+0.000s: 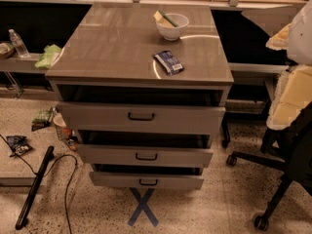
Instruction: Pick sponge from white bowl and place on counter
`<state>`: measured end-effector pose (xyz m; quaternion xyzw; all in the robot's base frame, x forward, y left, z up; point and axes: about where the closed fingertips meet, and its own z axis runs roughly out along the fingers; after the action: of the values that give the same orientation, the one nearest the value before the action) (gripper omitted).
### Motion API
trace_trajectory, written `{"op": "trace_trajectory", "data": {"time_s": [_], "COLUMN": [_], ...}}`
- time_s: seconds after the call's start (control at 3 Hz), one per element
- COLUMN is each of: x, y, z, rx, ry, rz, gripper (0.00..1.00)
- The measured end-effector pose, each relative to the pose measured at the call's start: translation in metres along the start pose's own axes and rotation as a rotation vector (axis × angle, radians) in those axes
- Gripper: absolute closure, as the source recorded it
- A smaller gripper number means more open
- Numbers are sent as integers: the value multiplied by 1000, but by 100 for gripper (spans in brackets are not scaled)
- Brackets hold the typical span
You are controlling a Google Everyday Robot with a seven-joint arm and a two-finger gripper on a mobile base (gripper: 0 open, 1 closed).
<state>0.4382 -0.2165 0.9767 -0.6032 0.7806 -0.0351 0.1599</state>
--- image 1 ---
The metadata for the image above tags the yellow green sponge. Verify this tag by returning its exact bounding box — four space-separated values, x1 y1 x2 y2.
154 10 177 28

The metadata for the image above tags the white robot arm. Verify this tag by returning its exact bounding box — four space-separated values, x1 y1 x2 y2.
287 0 312 65

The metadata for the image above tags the white ceramic bowl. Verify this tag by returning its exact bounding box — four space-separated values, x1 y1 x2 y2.
156 13 189 41

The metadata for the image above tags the brown bowl on shelf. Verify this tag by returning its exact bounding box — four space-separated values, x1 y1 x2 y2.
0 42 15 59

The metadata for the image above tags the grey three-drawer cabinet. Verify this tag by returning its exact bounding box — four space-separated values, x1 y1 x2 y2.
46 3 233 176

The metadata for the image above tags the blue snack packet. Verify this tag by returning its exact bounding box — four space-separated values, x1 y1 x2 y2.
153 51 184 76

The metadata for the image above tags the bottom grey drawer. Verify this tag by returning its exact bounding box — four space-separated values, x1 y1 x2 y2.
90 172 204 190

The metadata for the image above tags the grey drawer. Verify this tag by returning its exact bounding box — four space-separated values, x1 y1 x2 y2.
58 102 225 135
77 144 213 168
90 172 204 190

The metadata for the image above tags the middle grey drawer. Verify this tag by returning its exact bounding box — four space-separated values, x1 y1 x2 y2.
77 144 213 168

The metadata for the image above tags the top grey drawer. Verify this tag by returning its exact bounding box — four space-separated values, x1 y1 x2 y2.
58 102 225 135

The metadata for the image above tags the paper cup on floor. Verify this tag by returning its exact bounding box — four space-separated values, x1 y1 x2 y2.
53 113 72 140

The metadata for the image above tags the blue tape cross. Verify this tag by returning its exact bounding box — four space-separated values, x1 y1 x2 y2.
128 188 159 227

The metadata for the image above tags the green packet on floor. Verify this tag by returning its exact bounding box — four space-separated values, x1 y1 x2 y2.
31 107 55 132

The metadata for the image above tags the green cloth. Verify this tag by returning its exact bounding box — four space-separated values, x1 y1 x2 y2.
35 44 61 68

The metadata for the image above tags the black bar on floor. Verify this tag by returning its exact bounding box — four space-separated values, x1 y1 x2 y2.
15 146 55 230

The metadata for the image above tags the blue chip bag on floor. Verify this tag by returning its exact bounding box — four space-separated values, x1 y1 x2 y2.
6 136 32 157

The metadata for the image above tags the black office chair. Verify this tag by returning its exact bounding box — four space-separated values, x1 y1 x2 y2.
226 102 312 231

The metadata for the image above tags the grey side shelf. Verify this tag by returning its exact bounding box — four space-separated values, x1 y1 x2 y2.
0 54 48 74

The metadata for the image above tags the clear plastic water bottle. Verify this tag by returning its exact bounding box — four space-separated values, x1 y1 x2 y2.
9 29 29 58

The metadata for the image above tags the black cable on floor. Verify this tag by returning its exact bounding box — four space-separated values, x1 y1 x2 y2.
0 134 79 234

